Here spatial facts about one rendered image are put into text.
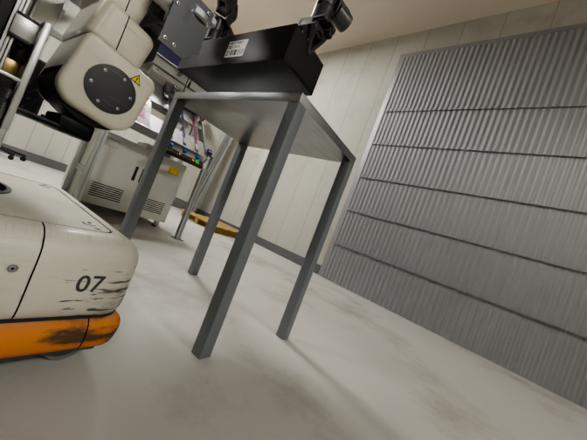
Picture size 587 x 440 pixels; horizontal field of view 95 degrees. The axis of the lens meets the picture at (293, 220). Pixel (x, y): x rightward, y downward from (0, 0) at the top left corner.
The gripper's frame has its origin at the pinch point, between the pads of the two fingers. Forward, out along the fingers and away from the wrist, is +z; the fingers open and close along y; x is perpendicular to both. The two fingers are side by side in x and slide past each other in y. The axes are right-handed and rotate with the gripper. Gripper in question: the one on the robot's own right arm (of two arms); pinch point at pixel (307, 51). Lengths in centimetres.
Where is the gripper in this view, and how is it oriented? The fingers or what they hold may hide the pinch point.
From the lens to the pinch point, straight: 98.0
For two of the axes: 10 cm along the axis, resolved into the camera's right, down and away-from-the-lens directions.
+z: -3.4, 9.4, -0.2
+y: -7.7, -2.7, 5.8
